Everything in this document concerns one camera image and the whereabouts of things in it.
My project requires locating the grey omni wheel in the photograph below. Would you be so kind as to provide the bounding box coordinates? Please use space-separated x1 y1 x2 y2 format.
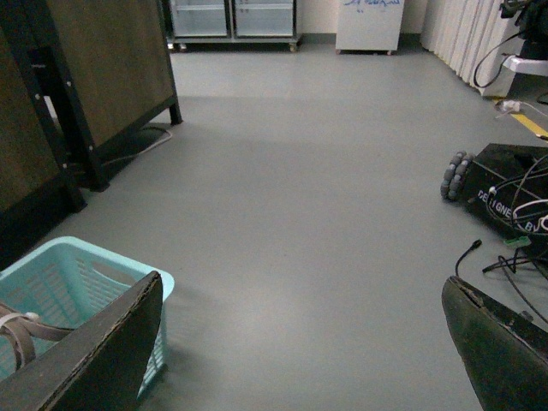
440 151 475 201

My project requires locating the white cable under stand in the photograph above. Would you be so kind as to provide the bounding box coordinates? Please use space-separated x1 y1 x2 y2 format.
100 124 174 166

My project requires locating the white wheeled cabinet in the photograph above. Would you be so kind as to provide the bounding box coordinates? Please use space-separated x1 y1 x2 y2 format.
335 0 405 55

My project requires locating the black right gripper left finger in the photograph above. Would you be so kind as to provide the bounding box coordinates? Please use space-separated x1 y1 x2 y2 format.
1 271 163 410

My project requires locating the dark wooden display stand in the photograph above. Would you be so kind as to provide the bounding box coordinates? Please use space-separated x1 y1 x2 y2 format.
1 1 182 266

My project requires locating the glass door refrigerator cabinet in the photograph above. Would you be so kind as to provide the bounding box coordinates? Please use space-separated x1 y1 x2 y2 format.
167 0 302 53

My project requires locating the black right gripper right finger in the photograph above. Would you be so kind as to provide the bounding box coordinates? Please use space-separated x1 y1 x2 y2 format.
441 276 547 410

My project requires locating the black cable on floor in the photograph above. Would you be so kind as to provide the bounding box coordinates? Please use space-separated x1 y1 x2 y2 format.
454 239 548 326

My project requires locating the white folding partition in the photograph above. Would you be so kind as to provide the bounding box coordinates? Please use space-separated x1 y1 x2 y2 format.
420 0 523 98

